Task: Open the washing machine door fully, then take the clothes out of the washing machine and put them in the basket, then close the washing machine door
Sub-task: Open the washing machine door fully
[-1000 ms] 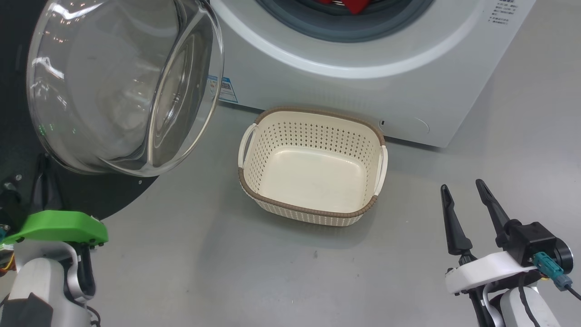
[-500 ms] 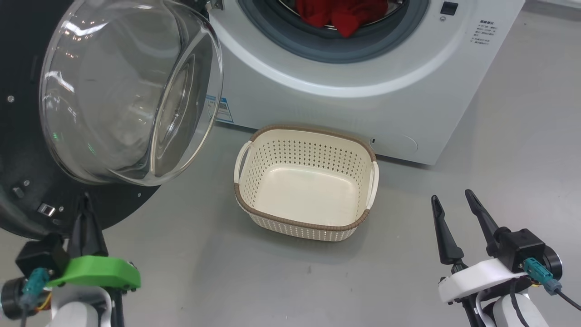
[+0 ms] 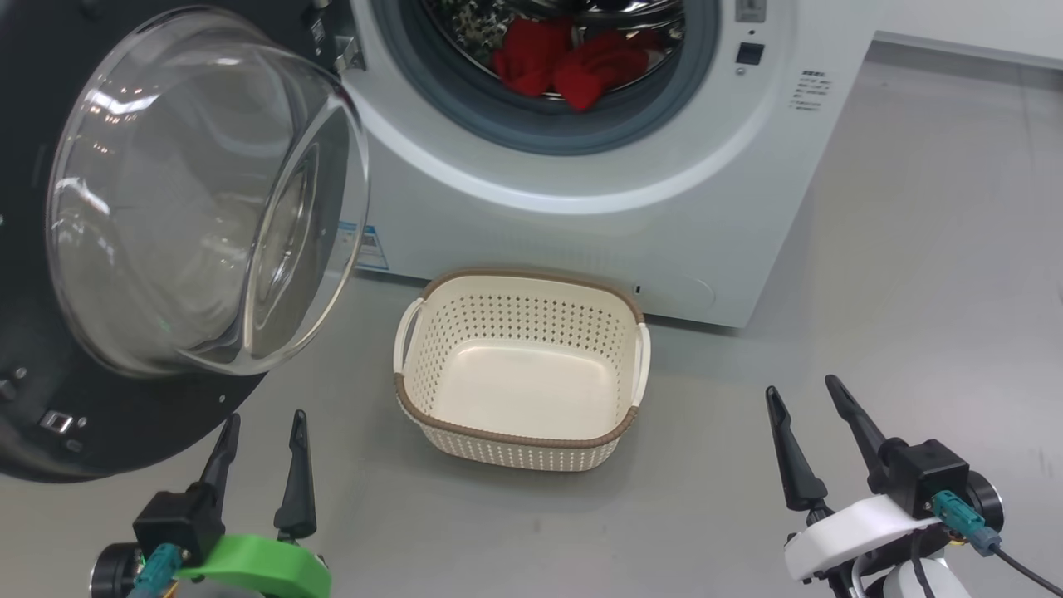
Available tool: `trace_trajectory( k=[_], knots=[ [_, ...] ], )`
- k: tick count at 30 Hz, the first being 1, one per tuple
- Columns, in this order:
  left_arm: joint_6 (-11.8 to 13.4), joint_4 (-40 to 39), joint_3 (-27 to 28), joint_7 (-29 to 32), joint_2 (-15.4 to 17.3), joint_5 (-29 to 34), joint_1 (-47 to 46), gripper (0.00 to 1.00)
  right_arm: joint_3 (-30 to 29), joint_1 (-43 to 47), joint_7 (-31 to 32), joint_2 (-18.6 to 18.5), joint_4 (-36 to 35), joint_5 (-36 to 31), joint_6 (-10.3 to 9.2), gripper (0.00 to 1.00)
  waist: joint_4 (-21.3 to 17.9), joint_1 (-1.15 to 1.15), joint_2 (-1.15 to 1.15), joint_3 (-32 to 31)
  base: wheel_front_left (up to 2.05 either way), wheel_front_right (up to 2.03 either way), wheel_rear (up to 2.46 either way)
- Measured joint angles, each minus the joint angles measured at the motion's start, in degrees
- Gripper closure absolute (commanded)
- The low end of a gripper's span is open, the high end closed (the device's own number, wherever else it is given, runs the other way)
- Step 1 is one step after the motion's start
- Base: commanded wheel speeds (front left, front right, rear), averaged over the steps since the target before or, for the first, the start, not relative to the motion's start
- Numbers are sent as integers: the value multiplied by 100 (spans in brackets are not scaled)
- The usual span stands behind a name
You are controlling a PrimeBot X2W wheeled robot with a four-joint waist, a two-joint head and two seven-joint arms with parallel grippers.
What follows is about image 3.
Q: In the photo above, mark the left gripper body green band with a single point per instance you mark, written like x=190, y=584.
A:
x=266, y=565

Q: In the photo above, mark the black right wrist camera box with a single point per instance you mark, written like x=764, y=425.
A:
x=926, y=473

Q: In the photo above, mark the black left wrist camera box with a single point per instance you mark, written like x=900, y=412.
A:
x=178, y=523

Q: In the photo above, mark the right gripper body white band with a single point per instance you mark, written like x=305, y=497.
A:
x=855, y=531

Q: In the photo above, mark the red and white jersey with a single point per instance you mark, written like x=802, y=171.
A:
x=581, y=71

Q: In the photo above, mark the washing machine glass door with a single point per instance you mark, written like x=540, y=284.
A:
x=100, y=415

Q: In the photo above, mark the cream perforated laundry basket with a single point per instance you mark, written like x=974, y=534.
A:
x=523, y=390

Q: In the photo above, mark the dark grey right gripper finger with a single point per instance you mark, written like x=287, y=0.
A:
x=859, y=428
x=797, y=473

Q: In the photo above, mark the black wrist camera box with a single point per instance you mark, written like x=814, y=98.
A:
x=178, y=523
x=926, y=473

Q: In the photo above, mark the black text warning sticker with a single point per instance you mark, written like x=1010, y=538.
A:
x=809, y=90

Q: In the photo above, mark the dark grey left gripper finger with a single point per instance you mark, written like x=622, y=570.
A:
x=297, y=498
x=222, y=465

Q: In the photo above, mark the white front-load washing machine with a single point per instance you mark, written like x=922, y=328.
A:
x=664, y=224

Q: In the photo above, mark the blue energy label sticker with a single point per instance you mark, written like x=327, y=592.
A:
x=369, y=247

